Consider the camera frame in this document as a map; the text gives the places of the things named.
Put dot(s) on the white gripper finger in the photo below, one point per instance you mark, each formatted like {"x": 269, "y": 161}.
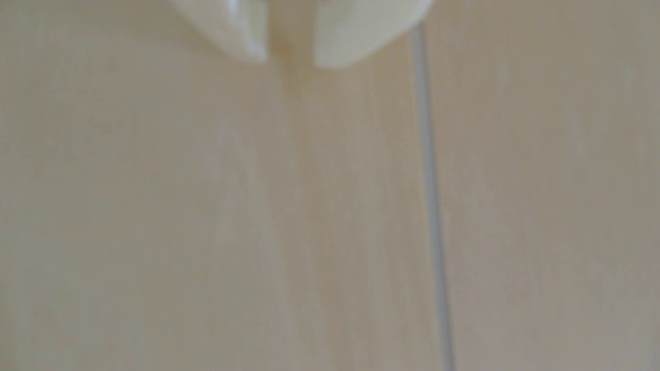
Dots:
{"x": 232, "y": 26}
{"x": 361, "y": 26}

